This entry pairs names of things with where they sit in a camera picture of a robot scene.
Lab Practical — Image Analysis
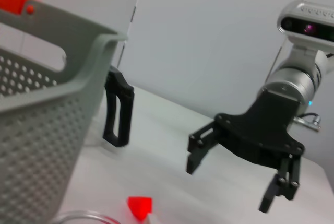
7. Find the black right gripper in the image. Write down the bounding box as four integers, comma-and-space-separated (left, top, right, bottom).
186, 88, 305, 214

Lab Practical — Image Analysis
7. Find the white translucent brick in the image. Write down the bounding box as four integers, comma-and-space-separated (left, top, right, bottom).
145, 212, 161, 224

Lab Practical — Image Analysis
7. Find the glass teacup black sleeve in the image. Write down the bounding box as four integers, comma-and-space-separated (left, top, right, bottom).
53, 209, 126, 224

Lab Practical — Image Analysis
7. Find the bright red curved brick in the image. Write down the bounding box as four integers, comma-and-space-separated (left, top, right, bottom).
127, 196, 154, 221

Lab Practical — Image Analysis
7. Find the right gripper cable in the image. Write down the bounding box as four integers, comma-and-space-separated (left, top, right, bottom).
293, 113, 323, 131

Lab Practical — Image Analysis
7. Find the glass pitcher black handle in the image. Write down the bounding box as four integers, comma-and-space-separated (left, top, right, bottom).
102, 64, 135, 154

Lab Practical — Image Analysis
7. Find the grey perforated storage basket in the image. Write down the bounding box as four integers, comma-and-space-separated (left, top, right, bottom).
0, 0, 128, 224

